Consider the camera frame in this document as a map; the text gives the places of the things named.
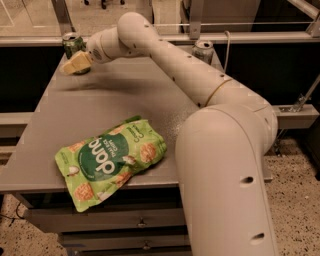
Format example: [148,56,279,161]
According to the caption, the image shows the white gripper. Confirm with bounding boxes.
[61,32,110,75]

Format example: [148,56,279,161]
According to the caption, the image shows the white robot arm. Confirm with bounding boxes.
[61,12,279,256]

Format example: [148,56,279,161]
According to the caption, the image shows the green rice chip bag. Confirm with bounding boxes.
[55,116,167,212]

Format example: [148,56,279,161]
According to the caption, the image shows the white and green soda can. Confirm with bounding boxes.
[192,40,214,64]

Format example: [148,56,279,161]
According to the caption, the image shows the grey top drawer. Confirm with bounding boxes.
[24,202,185,233]

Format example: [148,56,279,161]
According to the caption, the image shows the grey drawer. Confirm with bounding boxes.
[24,202,185,233]
[67,247,193,256]
[61,228,190,251]

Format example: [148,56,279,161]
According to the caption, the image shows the grey middle drawer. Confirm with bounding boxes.
[61,228,190,251]

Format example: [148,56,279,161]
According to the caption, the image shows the grey bottom drawer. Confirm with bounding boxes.
[67,247,193,256]

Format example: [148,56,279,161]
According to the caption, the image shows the grey metal rail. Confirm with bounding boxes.
[0,31,320,48]

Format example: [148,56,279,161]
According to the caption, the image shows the white cable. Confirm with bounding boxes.
[222,30,232,74]

